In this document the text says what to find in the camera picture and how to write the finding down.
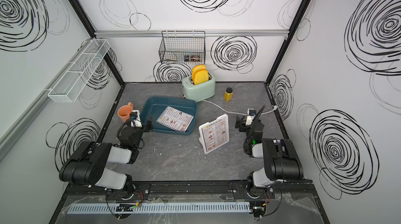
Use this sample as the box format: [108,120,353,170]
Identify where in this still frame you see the yellow juice bottle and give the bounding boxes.
[224,87,233,102]

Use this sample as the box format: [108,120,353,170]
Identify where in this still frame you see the left camera black cable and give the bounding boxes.
[116,118,135,140]

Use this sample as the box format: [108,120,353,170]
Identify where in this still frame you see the new menu sheet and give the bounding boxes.
[156,106,194,132]

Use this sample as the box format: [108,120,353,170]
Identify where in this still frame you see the mint green toaster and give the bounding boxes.
[181,73,216,102]

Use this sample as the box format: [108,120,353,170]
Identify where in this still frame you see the small items in basket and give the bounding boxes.
[184,55,202,63]

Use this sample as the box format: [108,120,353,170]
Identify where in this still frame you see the white wire wall shelf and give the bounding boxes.
[48,39,111,103]

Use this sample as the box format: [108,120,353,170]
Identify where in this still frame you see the white acrylic menu holder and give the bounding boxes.
[198,113,230,155]

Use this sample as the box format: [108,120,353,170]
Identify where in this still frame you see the teal plastic tray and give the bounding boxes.
[141,97,197,135]

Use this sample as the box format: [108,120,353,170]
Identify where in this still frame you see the orange plastic mug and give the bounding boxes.
[118,103,133,122]

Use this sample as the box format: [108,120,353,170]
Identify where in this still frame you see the white slotted cable duct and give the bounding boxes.
[67,202,251,215]

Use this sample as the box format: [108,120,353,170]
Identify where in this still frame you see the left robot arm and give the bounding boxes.
[59,118,153,200]

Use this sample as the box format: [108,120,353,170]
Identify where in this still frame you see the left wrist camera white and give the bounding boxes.
[128,110,142,128]

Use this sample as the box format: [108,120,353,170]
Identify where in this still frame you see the old menu sheet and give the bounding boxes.
[201,118,228,150]

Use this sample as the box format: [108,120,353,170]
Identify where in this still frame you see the rear yellow toast slice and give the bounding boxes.
[192,64,206,79]

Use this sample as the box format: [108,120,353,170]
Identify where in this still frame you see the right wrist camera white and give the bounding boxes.
[245,109,257,126]

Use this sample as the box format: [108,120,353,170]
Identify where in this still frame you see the front yellow toast slice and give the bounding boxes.
[193,69,209,85]

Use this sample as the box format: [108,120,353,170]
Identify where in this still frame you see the black wire wall basket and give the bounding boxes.
[158,30,206,65]

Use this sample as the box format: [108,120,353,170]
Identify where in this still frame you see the yellow toast slice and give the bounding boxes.
[192,64,206,79]
[193,69,209,85]

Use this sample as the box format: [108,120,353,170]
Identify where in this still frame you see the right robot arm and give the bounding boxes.
[235,115,304,199]

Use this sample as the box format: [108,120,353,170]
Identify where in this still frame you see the camera black cable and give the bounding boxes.
[116,118,135,140]
[252,104,266,124]

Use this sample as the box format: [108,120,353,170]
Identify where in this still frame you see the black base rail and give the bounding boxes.
[64,180,315,200]

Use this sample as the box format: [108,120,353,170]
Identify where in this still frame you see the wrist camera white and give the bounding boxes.
[128,110,142,128]
[245,109,257,126]

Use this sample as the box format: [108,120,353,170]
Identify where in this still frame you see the right camera black cable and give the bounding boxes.
[252,104,266,124]

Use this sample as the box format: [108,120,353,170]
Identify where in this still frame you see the white toaster power cable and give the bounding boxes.
[200,99,278,115]

